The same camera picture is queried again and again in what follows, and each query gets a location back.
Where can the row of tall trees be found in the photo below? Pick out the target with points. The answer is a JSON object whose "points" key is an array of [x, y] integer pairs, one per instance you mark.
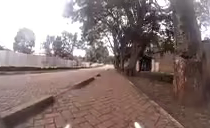
{"points": [[136, 55]]}

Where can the red brick path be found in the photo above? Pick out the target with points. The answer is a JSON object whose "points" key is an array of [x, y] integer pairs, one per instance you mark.
{"points": [[109, 101]]}

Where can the group of trees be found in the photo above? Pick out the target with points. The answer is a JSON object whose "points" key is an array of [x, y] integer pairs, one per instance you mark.
{"points": [[61, 45]]}

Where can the bare earth strip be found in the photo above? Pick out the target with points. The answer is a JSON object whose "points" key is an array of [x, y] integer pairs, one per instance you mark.
{"points": [[159, 91]]}

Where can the robot's own part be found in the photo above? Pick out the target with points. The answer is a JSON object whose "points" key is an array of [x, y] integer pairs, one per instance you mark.
{"points": [[67, 126], [137, 125]]}

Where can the brick paved road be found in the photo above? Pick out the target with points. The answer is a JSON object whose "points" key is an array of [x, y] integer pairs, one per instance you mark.
{"points": [[29, 85]]}

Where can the round-crowned tree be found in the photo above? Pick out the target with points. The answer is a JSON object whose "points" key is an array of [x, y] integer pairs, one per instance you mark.
{"points": [[24, 40]]}

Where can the concrete kerb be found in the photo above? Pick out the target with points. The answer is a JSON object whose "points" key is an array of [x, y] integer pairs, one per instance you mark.
{"points": [[26, 108]]}

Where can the pale long wall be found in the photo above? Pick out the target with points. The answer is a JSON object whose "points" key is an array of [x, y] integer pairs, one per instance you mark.
{"points": [[23, 60]]}

